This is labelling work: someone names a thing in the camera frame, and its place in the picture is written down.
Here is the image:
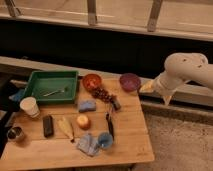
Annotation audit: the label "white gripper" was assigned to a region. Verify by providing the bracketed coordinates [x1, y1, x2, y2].
[139, 73, 174, 106]

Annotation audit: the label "blue sponge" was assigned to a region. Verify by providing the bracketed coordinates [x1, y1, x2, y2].
[78, 100, 96, 113]

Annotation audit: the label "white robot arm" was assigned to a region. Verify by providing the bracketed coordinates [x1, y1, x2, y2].
[139, 53, 213, 105]

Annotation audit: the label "blue small cup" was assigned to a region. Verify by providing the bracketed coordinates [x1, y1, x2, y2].
[98, 132, 113, 149]

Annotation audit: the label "white plastic cup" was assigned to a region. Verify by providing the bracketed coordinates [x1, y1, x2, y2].
[20, 97, 40, 118]

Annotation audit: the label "purple plastic bowl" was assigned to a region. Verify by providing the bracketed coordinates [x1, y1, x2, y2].
[119, 73, 141, 92]

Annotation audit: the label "purple toy grapes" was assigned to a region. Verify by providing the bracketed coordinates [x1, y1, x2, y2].
[91, 87, 115, 103]

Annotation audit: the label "red plastic bowl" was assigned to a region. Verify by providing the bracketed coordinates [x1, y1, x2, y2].
[82, 74, 102, 91]

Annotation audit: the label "orange toy apple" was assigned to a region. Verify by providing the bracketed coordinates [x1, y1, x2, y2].
[77, 115, 91, 130]

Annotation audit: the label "blue grey cloth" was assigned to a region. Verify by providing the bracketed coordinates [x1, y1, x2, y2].
[76, 133, 99, 157]

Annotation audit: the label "green plastic tray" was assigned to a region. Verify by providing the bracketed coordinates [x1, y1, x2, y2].
[24, 70, 78, 104]

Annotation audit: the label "black rectangular block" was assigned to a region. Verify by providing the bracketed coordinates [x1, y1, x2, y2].
[43, 115, 54, 137]

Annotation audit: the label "blue object behind tray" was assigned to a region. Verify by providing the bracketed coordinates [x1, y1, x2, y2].
[9, 89, 24, 102]

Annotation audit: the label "small metal can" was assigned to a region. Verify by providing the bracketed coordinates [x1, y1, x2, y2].
[7, 127, 25, 142]

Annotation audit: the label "black handled utensil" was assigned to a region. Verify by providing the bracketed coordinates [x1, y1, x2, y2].
[105, 105, 114, 140]

